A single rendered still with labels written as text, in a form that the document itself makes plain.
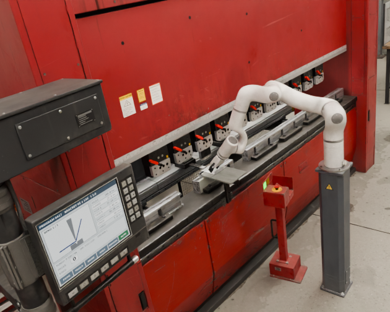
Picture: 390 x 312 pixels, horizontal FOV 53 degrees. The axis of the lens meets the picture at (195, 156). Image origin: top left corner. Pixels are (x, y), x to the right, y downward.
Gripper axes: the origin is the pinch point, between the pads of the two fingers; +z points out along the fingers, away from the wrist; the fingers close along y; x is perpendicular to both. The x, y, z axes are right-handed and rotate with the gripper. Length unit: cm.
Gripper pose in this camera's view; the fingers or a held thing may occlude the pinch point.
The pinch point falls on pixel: (213, 168)
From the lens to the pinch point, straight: 274.0
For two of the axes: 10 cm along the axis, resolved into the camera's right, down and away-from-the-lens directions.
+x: 6.5, 7.1, -2.6
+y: -6.8, 3.9, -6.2
